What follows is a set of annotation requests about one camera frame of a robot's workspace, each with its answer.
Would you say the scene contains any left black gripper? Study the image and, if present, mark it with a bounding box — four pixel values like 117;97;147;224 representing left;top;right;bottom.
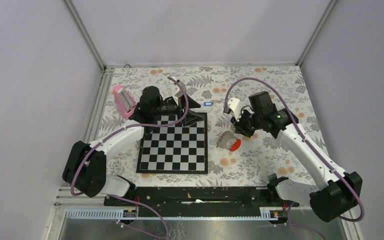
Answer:
153;93;205;126

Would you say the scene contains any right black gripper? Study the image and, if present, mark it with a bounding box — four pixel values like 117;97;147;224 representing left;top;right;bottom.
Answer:
230;107;263;138

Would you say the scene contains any keyring with red fob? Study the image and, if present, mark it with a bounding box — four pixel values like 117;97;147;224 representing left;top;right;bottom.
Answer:
217;131;242;152

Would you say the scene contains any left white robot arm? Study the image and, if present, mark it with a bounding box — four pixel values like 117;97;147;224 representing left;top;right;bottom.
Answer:
62;85;203;206

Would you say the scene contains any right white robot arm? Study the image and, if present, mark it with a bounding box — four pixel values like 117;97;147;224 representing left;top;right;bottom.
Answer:
224;91;363;223

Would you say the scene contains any black white chessboard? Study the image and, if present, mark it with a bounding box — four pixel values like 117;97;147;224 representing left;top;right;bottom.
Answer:
136;112;208;174

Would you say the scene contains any floral table mat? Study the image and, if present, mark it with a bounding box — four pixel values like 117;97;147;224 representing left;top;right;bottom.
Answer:
107;66;326;187

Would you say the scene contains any pink metronome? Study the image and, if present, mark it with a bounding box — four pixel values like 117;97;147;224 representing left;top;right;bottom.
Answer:
113;85;137;120

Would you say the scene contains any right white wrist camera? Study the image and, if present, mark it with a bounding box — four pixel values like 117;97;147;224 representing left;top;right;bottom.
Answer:
223;98;244;122

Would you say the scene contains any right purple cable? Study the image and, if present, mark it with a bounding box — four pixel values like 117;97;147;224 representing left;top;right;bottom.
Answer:
224;77;366;240

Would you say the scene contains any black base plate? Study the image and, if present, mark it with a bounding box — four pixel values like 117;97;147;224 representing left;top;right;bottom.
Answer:
103;186;291;219

